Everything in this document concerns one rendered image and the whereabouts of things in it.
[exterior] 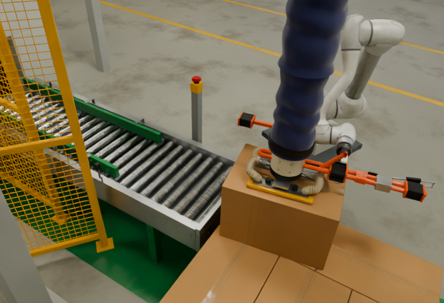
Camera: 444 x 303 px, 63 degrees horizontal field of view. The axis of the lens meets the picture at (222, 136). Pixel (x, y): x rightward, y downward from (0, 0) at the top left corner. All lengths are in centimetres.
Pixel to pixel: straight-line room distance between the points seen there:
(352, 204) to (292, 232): 144
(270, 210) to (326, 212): 28
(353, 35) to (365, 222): 169
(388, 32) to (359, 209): 168
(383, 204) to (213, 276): 187
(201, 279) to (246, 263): 26
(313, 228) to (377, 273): 49
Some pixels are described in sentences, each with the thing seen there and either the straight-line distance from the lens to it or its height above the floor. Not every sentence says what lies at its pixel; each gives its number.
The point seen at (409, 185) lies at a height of 110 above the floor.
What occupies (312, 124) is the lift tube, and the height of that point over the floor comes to 136.
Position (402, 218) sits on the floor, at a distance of 340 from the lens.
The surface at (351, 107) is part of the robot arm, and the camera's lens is 248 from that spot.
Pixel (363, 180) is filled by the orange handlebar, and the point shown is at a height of 108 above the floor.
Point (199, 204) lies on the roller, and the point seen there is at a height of 55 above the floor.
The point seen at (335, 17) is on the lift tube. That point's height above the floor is 184.
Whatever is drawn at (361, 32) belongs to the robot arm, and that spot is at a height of 161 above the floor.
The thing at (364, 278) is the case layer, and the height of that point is 54.
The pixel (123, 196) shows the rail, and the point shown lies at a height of 56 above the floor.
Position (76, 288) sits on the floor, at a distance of 277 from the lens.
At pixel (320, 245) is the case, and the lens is 199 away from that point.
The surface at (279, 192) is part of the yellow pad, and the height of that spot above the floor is 97.
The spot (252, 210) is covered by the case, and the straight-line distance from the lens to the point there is 194.
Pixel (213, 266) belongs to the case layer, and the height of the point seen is 54.
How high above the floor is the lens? 227
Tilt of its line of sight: 36 degrees down
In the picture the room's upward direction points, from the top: 2 degrees clockwise
